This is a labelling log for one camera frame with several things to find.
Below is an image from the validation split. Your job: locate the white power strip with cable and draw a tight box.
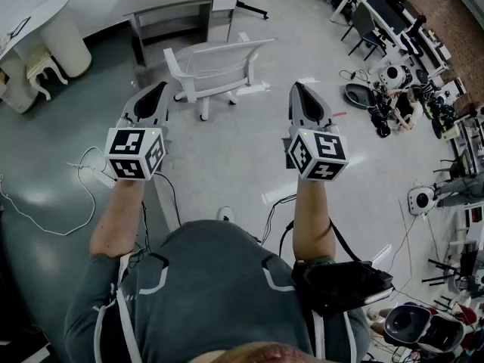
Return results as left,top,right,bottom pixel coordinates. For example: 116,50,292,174
0,145,114,237

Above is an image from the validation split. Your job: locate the black dome shell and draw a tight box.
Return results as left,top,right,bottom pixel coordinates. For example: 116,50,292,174
344,83,374,109

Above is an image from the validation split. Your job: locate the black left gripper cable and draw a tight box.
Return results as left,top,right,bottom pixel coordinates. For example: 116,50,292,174
128,172,182,268

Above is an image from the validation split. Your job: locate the long white workbench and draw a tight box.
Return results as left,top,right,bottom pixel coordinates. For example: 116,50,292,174
328,0,453,79

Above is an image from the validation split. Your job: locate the grey wooden desk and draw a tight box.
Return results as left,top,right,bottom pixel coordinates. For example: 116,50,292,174
123,0,250,67

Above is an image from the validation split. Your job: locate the person's face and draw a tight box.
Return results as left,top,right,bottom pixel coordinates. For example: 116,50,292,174
219,341,318,363

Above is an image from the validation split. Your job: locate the cream ornate stool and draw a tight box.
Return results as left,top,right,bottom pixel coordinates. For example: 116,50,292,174
25,45,69,101

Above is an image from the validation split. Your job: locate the person's right forearm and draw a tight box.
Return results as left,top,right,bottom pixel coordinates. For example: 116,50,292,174
293,175,337,262

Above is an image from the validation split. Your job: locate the black shoulder bag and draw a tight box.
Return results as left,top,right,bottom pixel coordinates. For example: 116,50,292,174
290,217,396,317

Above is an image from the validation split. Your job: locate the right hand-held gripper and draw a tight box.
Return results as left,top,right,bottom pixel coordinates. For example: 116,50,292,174
282,82,349,182

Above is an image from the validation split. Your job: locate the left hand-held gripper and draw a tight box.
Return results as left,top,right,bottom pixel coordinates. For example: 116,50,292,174
104,82,173,183

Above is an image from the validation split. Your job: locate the black floor cable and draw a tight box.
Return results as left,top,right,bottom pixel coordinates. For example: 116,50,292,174
339,69,370,82

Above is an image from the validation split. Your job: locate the person's grey shirt torso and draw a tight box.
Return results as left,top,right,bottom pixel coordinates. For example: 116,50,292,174
64,219,374,363

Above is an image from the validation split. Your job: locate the thin black right gripper cable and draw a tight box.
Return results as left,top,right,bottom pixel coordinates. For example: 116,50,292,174
262,194,298,241

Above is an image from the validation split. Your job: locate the thick black cable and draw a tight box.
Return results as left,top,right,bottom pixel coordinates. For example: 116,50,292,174
278,220,295,256

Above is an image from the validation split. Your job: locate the black and white robot shell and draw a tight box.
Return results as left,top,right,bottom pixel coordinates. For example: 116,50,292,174
383,303,466,355

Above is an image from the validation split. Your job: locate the white drawer cabinet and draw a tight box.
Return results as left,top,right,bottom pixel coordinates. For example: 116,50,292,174
211,0,238,14

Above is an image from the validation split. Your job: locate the person's left forearm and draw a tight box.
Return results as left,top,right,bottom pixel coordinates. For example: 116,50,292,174
89,178,147,259

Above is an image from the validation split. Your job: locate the white mesh chair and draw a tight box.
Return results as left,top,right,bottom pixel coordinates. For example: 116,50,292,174
163,32,277,123

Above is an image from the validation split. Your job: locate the black side chair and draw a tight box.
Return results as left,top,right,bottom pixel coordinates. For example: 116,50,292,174
342,2,389,62

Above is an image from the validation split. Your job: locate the black framed tablet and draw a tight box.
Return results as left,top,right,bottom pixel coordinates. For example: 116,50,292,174
7,16,31,37

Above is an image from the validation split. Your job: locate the white round table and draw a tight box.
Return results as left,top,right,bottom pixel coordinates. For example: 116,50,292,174
0,0,94,115

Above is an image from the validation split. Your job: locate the white robot head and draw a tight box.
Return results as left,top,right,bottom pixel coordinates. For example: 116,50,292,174
407,186,436,216
379,64,411,88

